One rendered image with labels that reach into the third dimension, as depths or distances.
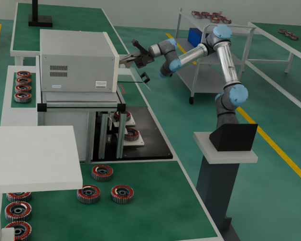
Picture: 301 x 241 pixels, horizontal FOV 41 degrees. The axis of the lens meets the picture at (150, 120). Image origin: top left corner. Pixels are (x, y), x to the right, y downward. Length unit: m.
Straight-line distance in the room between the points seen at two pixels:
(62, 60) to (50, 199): 0.68
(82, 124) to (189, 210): 0.70
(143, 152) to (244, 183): 1.52
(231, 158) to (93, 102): 0.93
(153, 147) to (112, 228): 0.71
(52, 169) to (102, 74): 0.87
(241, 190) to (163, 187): 1.55
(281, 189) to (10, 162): 2.75
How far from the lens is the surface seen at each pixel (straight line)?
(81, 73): 2.13
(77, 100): 2.07
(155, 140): 2.47
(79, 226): 1.85
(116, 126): 2.36
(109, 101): 2.09
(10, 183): 1.35
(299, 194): 3.78
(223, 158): 2.48
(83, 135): 2.15
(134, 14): 7.79
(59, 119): 2.09
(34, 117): 2.68
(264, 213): 3.42
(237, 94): 2.46
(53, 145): 1.53
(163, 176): 2.20
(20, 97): 2.85
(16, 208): 1.91
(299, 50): 5.20
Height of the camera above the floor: 2.01
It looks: 27 degrees down
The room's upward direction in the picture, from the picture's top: 8 degrees clockwise
